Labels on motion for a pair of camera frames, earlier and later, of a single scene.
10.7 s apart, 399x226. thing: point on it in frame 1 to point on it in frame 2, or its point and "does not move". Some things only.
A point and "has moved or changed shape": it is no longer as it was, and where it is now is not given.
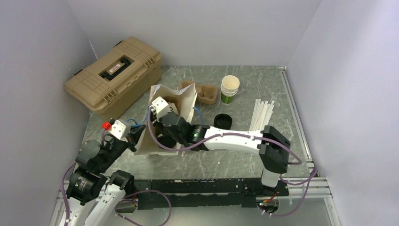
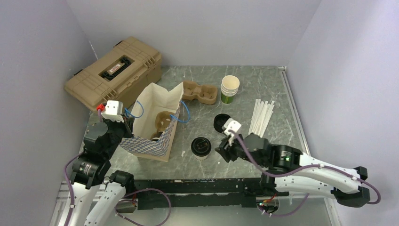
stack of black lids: (222, 121) does not move
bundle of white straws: (261, 116) does not move
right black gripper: (159, 125) to (227, 151)
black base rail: (203, 193) does not move
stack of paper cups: (229, 88) does not move
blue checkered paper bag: (183, 104) has moved or changed shape
